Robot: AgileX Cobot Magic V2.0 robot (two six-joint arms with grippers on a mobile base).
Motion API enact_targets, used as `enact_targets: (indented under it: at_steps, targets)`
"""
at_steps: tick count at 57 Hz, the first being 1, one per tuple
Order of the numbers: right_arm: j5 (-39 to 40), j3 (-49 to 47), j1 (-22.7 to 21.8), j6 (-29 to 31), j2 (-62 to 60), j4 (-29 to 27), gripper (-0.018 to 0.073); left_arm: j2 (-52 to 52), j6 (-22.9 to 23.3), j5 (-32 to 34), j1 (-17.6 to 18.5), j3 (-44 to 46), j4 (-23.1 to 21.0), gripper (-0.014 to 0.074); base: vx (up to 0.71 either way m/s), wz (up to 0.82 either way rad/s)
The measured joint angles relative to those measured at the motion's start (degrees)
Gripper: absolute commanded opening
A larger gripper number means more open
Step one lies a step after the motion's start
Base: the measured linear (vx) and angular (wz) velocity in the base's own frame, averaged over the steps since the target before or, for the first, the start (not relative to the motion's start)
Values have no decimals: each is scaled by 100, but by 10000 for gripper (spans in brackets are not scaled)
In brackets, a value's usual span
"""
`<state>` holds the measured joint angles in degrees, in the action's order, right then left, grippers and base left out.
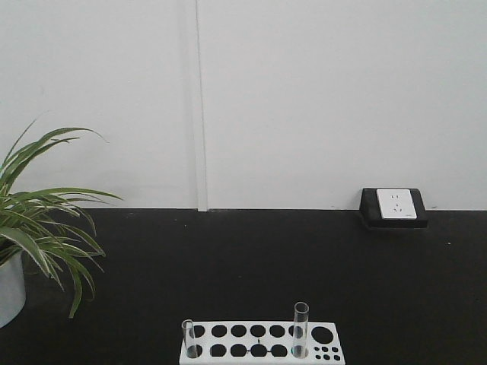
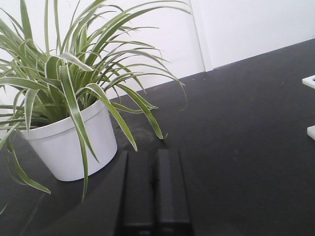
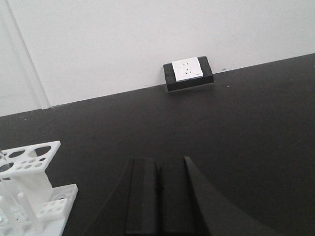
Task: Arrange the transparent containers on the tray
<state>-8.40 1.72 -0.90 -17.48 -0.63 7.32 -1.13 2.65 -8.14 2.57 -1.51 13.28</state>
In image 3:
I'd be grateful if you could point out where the white test tube rack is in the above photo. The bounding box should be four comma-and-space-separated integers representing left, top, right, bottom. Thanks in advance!
0, 141, 78, 236

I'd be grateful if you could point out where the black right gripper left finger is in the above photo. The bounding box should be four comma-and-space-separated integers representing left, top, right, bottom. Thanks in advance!
126, 158, 158, 234

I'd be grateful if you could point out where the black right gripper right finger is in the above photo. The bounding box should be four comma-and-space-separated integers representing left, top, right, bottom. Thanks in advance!
158, 156, 249, 236

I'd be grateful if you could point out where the white wall power socket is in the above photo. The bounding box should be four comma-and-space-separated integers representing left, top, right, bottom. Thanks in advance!
163, 56, 214, 92

